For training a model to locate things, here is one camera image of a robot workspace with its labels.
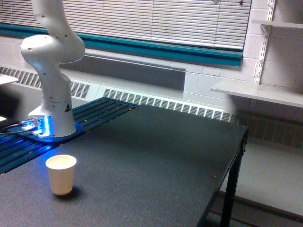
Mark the white desk corner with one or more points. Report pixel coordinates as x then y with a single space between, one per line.
5 79

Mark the white shelf bracket rail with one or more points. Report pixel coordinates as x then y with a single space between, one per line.
260 63

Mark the white wall shelf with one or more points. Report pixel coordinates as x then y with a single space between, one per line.
266 93
279 23

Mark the white window blinds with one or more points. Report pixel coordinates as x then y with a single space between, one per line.
216 24

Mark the upper white wall shelf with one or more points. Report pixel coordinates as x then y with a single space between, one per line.
279 23

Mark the black table leg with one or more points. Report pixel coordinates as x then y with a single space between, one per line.
232 183

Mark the lower white wall shelf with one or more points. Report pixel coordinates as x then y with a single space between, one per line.
266 93

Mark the blue slatted rail panel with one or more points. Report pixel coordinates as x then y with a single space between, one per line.
16 150

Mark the white paper cup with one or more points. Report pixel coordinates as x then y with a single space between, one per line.
61 170

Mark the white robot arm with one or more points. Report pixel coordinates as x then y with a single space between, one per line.
45 53

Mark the teal window sill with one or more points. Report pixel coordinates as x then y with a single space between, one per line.
162 51

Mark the white radiator grille cover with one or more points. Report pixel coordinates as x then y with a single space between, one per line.
85 92

